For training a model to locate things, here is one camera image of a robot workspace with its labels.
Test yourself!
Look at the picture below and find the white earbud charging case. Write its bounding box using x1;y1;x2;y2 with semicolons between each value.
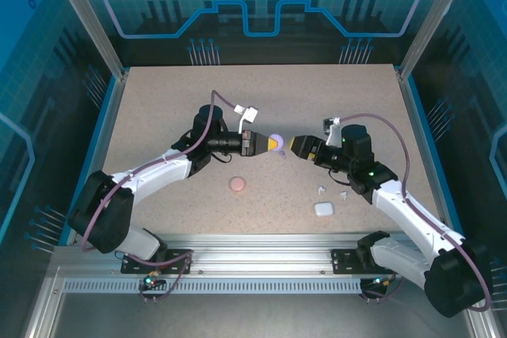
313;200;335;218

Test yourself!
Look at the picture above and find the clear blue printed back panel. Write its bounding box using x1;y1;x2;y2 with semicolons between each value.
85;0;436;66

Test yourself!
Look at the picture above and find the blue printed side panel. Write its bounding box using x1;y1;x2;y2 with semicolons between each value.
0;0;120;260
411;0;507;275

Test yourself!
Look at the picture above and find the small connector board with LEDs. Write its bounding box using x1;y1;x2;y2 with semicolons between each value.
138;272;167;291
362;274;397;291

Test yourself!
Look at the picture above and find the aluminium mounting rail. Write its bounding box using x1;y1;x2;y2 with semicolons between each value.
51;232;476;280

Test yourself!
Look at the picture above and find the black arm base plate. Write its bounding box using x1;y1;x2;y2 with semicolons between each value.
330;249;405;275
120;249;194;275

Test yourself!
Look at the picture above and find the slotted cable duct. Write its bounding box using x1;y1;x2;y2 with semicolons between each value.
61;278;365;295

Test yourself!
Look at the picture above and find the aluminium frame post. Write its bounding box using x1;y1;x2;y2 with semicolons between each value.
398;0;478;80
43;0;130;80

